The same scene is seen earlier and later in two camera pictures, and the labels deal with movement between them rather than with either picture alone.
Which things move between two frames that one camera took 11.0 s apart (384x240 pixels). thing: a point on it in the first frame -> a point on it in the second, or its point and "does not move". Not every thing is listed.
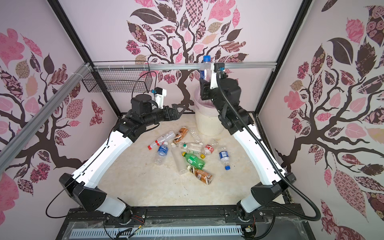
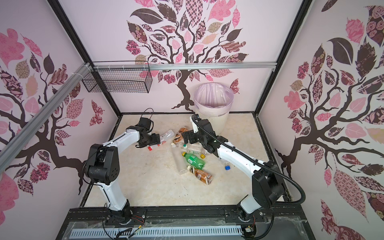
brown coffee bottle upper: x=182 y=132 does not move
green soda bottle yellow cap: x=194 y=161 does not move
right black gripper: x=205 y=90 -> x=191 y=135
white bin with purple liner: x=208 y=121 does not move
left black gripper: x=175 y=115 -> x=155 y=140
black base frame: x=283 y=223 does not move
